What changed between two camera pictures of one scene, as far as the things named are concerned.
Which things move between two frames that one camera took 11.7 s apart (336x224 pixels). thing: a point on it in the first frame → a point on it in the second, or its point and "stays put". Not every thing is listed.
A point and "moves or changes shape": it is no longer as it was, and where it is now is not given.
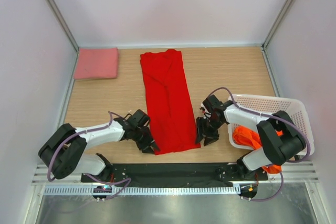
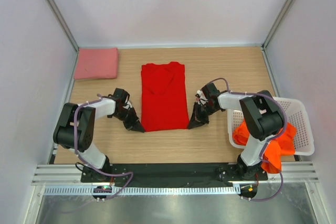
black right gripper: [200, 127] → [195, 122]
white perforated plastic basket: [296, 110] stays put
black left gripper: [146, 148] → [136, 126]
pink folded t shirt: [96, 63] stays put
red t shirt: [171, 110] moves or changes shape
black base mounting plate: [179, 174] stays put
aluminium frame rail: [296, 174] stays put
